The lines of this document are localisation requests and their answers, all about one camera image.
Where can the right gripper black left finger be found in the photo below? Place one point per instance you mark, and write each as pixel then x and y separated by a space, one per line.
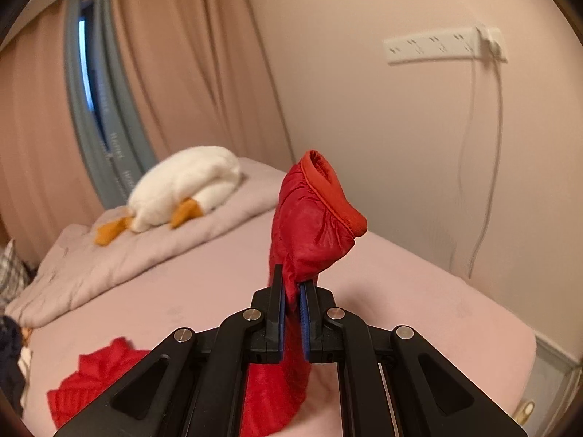
pixel 192 383

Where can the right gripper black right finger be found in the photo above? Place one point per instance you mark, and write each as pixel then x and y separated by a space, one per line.
pixel 394 382

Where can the red down jacket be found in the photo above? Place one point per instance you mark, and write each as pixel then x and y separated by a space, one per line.
pixel 313 227

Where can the dark navy clothes pile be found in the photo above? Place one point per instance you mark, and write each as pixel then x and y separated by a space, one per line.
pixel 12 379

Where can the grey folded quilt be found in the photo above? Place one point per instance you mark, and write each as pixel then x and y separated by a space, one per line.
pixel 76 270

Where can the white goose plush toy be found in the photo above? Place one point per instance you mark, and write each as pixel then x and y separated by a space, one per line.
pixel 185 186

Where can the plaid pillow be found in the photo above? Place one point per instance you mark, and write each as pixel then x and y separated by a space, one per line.
pixel 14 276

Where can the grey-blue curtain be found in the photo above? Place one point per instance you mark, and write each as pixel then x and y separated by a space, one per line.
pixel 113 143

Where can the pink curtain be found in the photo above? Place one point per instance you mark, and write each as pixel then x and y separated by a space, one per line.
pixel 198 75

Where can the white wall power strip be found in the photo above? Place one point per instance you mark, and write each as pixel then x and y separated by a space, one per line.
pixel 477 42

